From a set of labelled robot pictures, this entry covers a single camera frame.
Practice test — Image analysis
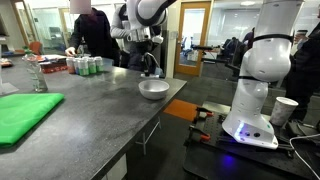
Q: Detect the clear plastic bin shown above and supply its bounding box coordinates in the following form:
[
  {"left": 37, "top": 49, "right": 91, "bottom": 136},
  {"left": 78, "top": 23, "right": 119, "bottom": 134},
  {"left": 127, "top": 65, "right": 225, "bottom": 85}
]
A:
[{"left": 101, "top": 56, "right": 115, "bottom": 68}]

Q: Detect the clear plastic water bottle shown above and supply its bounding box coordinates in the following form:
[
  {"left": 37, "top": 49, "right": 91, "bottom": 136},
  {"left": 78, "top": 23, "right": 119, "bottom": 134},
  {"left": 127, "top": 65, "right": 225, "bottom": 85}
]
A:
[{"left": 21, "top": 45, "right": 49, "bottom": 94}]

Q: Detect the blue labelled drink can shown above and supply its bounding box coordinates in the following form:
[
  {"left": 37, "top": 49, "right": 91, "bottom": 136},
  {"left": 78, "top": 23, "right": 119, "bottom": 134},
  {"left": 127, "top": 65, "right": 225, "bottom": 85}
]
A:
[{"left": 73, "top": 57, "right": 81, "bottom": 76}]

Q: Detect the red flat box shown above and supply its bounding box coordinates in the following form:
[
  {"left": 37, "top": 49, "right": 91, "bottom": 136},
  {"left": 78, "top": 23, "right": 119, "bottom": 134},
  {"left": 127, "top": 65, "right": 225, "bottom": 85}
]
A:
[{"left": 39, "top": 59, "right": 69, "bottom": 75}]

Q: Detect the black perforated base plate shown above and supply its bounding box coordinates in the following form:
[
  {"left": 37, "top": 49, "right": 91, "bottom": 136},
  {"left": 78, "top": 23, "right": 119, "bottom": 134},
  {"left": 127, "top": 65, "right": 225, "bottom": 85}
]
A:
[{"left": 199, "top": 111, "right": 320, "bottom": 178}]

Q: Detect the orange wooden glass door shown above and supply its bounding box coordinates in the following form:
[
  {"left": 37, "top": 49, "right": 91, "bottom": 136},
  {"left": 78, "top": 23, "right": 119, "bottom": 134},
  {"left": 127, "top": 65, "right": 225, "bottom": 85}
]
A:
[{"left": 174, "top": 1, "right": 213, "bottom": 77}]

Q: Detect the orange handled black clamp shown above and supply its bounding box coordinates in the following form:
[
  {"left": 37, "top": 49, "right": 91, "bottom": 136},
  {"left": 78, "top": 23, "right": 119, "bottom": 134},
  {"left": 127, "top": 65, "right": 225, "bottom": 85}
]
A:
[
  {"left": 195, "top": 106, "right": 215, "bottom": 119},
  {"left": 188, "top": 124, "right": 212, "bottom": 141}
]

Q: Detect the white ceramic bowl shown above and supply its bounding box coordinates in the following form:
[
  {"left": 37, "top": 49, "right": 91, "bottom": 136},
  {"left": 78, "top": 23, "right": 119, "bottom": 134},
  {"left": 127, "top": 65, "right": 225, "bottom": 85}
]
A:
[{"left": 137, "top": 78, "right": 171, "bottom": 101}]

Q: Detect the green folded cloth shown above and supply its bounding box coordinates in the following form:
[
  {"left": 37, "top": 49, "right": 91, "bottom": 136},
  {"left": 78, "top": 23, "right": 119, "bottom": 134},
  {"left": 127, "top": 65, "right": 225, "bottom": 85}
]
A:
[{"left": 0, "top": 92, "right": 66, "bottom": 149}]

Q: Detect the orange chair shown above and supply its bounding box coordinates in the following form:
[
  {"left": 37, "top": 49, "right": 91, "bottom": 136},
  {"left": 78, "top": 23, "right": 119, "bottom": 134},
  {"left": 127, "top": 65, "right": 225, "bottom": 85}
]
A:
[{"left": 29, "top": 40, "right": 44, "bottom": 56}]

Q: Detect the white cable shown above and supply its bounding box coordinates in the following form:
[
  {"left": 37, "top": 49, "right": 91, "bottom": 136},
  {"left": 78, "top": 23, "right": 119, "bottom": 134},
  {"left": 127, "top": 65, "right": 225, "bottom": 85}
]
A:
[{"left": 288, "top": 134, "right": 320, "bottom": 180}]

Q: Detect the person in black jacket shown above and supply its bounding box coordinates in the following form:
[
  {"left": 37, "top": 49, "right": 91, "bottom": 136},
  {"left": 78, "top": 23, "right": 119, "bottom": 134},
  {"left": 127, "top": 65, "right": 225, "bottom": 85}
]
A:
[{"left": 64, "top": 0, "right": 121, "bottom": 67}]

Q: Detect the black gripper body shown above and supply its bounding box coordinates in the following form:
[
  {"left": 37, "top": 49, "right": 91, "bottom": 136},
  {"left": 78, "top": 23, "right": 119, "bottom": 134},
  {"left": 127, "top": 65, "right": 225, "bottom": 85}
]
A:
[{"left": 132, "top": 39, "right": 156, "bottom": 57}]

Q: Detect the orange labelled drink can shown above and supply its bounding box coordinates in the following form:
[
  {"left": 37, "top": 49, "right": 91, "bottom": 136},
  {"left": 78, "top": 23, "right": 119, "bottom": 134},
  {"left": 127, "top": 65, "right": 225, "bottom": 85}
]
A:
[{"left": 65, "top": 56, "right": 76, "bottom": 75}]

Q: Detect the white paper cup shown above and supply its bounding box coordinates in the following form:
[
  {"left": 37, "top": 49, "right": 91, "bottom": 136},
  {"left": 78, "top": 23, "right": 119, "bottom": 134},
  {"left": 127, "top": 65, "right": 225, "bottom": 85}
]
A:
[{"left": 269, "top": 96, "right": 300, "bottom": 128}]

